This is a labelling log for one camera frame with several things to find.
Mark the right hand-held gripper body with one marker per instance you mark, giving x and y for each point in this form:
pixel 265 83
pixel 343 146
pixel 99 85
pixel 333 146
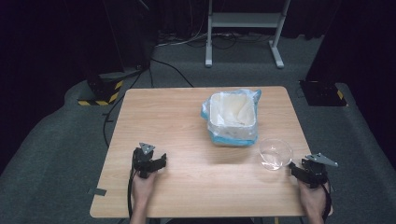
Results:
pixel 317 171

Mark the black stand with dark base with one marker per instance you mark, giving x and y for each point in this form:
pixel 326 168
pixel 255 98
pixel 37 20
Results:
pixel 323 93

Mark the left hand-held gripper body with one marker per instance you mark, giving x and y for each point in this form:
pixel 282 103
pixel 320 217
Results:
pixel 142 160

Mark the black stand with striped base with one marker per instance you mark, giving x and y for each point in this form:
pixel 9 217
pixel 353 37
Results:
pixel 104 90

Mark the person's right hand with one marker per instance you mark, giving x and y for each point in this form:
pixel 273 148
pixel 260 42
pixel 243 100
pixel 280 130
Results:
pixel 313 199

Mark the person's left hand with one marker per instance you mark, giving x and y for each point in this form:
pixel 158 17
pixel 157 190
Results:
pixel 144 188

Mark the white metal stand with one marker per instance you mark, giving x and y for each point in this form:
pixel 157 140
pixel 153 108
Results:
pixel 246 20

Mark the clear glass bowl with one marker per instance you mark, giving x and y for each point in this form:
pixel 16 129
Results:
pixel 275 154

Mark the white bin with plastic bag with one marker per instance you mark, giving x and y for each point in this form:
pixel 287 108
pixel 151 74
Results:
pixel 232 116

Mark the grey tape piece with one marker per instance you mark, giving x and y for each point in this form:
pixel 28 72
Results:
pixel 97 191

